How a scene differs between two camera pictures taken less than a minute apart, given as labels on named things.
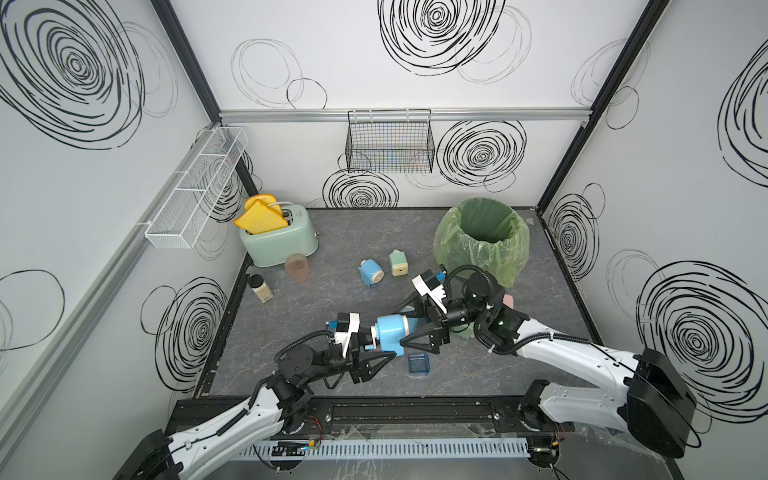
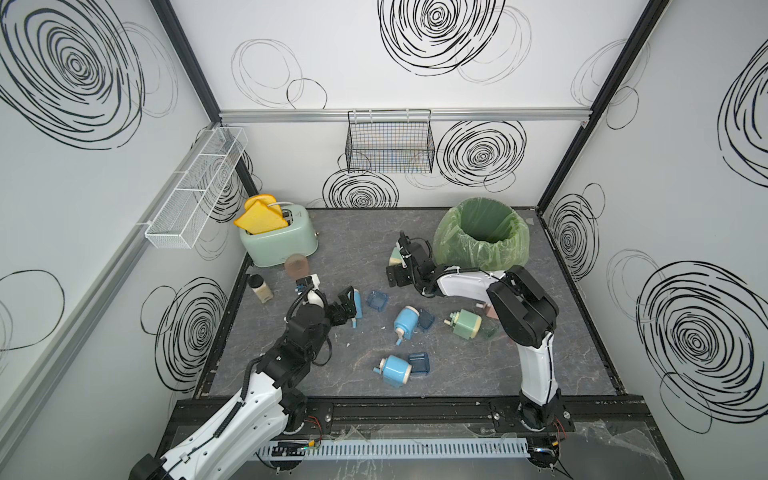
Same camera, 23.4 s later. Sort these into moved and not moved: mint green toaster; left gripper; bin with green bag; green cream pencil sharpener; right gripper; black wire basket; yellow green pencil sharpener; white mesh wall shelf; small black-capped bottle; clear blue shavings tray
Moved: right gripper; left gripper
Not moved: yellow green pencil sharpener; clear blue shavings tray; mint green toaster; green cream pencil sharpener; white mesh wall shelf; small black-capped bottle; black wire basket; bin with green bag
